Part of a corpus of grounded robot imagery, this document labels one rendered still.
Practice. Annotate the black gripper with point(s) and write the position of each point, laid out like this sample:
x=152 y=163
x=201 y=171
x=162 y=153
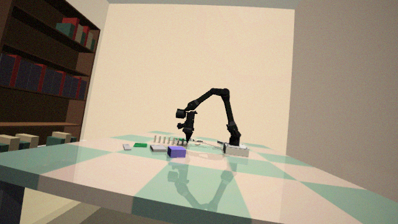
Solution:
x=189 y=128

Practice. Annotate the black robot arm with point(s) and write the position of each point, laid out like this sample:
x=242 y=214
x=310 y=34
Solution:
x=234 y=140

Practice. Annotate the grey flat bar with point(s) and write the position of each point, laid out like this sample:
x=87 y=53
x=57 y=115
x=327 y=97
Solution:
x=127 y=147

